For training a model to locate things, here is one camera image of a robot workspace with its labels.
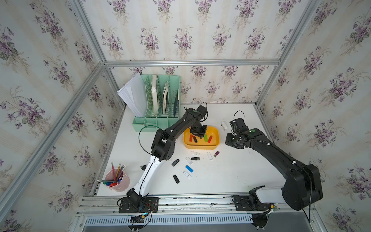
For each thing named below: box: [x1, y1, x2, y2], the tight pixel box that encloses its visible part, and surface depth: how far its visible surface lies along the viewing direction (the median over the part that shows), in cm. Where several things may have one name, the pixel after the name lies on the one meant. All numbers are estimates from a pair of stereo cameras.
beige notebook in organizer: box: [163, 81, 169, 115], surface depth 103 cm
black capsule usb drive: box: [172, 174, 181, 184], surface depth 84 cm
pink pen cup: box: [101, 161, 130, 193], surface depth 76 cm
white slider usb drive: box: [182, 170, 192, 180], surface depth 85 cm
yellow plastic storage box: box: [183, 125, 221, 150], surface depth 98 cm
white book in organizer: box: [151, 74, 159, 116], surface depth 100 cm
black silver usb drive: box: [171, 158, 181, 167], surface depth 90 cm
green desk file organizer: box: [132, 74, 181, 132], surface depth 106 cm
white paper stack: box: [116, 72, 148, 118], surface depth 100 cm
